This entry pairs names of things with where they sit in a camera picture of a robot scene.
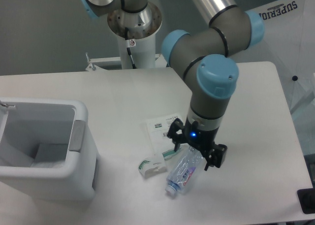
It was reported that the black device at edge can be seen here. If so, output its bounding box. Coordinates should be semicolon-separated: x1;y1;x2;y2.
297;188;315;214

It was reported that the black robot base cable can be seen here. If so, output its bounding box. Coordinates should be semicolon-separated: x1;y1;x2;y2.
124;27;137;69

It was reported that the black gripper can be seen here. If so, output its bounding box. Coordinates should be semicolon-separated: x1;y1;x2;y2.
167;118;227;171

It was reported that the clear crushed plastic bottle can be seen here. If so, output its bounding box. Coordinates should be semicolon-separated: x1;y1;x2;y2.
165;146;204;198

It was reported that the white green paper wrapper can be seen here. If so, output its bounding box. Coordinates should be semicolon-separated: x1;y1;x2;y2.
138;154;167;179

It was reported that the white plastic packaging bag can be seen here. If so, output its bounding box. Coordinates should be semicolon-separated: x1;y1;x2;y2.
146;113;188;160

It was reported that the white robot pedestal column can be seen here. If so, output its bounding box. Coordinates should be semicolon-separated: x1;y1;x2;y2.
117;34;156;69

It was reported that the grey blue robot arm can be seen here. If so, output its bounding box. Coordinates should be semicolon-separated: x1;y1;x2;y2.
81;0;264;167

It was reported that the white superior umbrella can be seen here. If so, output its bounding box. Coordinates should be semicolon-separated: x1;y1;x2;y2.
246;0;315;116

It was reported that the white push-button trash can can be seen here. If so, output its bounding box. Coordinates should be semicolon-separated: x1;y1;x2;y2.
0;97;99;200

